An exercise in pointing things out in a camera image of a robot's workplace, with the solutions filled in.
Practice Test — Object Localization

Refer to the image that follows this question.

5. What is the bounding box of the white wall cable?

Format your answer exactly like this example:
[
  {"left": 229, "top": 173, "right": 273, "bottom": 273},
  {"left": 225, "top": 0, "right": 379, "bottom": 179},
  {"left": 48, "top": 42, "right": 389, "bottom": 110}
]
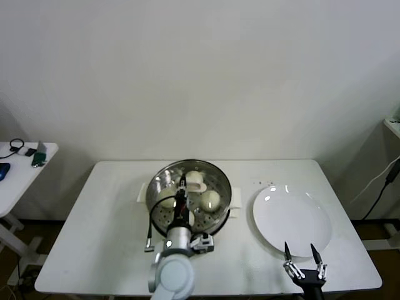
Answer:
[{"left": 349, "top": 154, "right": 400, "bottom": 204}]

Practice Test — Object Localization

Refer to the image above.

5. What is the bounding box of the white electric steamer pot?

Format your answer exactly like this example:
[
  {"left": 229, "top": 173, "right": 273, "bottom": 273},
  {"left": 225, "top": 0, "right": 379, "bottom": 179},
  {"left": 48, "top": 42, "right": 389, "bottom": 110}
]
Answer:
[{"left": 156, "top": 206, "right": 242, "bottom": 242}]

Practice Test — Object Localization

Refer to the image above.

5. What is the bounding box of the white shelf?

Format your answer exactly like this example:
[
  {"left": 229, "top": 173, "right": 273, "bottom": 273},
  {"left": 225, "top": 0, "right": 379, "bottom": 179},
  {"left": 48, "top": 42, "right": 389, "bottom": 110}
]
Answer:
[{"left": 383, "top": 117, "right": 400, "bottom": 139}]

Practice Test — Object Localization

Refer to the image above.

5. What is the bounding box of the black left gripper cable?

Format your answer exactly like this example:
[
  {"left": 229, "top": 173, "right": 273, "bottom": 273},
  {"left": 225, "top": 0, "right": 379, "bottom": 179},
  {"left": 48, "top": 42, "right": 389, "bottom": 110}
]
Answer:
[{"left": 143, "top": 195, "right": 179, "bottom": 253}]

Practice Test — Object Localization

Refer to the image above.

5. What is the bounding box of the white side table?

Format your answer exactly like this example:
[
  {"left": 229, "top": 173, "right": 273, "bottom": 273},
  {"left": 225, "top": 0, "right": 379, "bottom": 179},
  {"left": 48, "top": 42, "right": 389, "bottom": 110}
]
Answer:
[{"left": 0, "top": 140, "right": 60, "bottom": 260}]

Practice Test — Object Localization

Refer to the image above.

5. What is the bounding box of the black looped cable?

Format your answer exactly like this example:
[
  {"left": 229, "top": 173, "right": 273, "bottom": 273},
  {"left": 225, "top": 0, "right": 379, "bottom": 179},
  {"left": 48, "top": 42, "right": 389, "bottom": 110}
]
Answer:
[{"left": 9, "top": 138, "right": 26, "bottom": 153}]

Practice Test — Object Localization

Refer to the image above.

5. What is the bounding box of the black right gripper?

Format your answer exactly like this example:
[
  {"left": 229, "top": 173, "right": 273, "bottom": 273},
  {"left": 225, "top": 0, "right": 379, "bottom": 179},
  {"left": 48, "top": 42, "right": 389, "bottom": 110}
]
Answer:
[{"left": 282, "top": 241, "right": 328, "bottom": 300}]

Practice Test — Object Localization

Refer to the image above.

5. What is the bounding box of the black power adapter cable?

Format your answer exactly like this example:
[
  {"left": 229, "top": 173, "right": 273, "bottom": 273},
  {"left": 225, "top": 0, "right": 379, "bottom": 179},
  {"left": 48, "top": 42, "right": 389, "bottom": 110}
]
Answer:
[{"left": 362, "top": 161, "right": 400, "bottom": 221}]

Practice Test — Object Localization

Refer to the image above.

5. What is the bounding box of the white round plate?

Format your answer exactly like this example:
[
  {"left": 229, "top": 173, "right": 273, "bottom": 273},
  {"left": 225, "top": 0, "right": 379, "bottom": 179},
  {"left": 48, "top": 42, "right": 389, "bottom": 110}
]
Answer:
[{"left": 249, "top": 184, "right": 333, "bottom": 259}]

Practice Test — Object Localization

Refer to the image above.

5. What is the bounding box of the round glass pot lid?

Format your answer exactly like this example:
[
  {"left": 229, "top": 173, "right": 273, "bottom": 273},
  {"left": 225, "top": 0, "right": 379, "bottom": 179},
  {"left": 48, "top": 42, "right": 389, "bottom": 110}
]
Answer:
[{"left": 146, "top": 159, "right": 233, "bottom": 235}]

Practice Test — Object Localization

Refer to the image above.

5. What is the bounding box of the stainless steel steamer basket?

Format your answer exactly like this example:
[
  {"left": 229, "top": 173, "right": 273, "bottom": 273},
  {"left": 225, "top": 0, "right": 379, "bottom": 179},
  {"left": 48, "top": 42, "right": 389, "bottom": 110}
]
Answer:
[{"left": 137, "top": 159, "right": 244, "bottom": 237}]

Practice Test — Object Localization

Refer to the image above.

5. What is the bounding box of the green handheld device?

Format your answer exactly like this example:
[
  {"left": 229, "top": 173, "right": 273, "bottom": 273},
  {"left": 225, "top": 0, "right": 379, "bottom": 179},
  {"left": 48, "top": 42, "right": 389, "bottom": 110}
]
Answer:
[{"left": 32, "top": 151, "right": 48, "bottom": 168}]

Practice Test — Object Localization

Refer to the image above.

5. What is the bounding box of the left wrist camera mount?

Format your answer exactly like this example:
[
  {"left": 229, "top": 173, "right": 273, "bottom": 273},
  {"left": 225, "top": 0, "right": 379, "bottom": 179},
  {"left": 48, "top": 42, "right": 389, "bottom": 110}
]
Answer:
[{"left": 189, "top": 232, "right": 216, "bottom": 254}]

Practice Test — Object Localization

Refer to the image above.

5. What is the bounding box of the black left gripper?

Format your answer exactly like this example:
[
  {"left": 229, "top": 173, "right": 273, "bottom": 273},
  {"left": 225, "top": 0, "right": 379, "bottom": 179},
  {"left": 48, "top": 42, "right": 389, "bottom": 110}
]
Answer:
[{"left": 171, "top": 174, "right": 193, "bottom": 228}]

